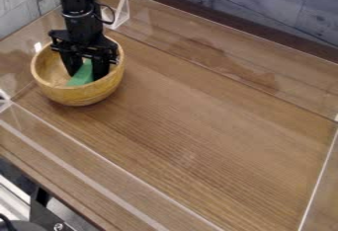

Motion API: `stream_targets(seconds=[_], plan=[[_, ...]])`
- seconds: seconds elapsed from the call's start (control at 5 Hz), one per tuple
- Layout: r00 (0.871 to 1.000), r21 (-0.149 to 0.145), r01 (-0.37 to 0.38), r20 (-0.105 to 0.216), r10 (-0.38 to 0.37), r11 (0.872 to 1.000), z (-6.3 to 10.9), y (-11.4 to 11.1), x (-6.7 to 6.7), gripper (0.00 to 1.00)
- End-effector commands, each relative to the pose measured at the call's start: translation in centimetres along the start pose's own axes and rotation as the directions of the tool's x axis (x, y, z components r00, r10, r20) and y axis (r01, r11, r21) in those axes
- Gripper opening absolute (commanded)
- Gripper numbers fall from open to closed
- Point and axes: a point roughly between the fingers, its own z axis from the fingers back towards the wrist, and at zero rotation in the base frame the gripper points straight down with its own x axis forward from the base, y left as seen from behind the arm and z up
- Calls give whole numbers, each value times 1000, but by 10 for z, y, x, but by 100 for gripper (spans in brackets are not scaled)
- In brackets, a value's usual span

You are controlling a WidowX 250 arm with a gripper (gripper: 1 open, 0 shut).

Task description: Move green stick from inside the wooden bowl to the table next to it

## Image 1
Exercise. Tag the green stick block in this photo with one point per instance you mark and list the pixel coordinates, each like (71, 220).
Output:
(83, 76)

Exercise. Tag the clear acrylic left bracket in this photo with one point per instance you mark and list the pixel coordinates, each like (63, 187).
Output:
(4, 101)

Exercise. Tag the wooden bowl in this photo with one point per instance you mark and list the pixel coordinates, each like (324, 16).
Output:
(51, 78)

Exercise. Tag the clear acrylic corner bracket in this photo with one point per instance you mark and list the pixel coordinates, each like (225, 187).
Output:
(116, 16)

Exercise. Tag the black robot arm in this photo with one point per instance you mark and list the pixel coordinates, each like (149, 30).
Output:
(83, 21)

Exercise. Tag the black table leg frame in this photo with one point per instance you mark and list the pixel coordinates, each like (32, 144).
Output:
(42, 216)

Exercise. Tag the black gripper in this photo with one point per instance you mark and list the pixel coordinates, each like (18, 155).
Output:
(72, 50)

